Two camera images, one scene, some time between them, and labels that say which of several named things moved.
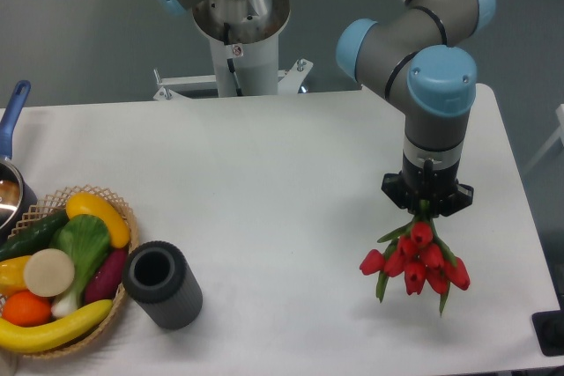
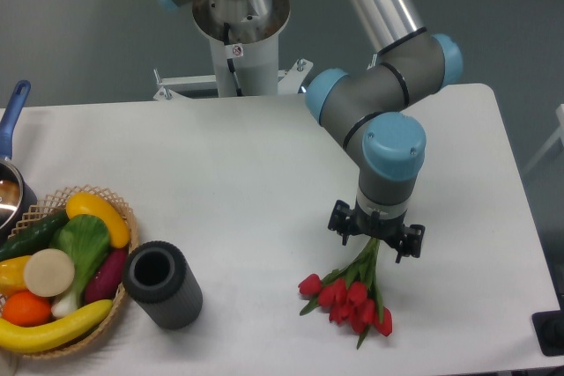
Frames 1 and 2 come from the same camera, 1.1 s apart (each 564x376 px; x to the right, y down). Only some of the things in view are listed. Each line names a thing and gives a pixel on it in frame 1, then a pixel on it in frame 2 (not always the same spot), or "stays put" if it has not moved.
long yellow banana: [55, 335] stays put
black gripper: [438, 185] -> [387, 230]
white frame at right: [560, 114] stays put
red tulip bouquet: [417, 253] -> [351, 295]
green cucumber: [33, 239] stays put
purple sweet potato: [106, 278] stays put
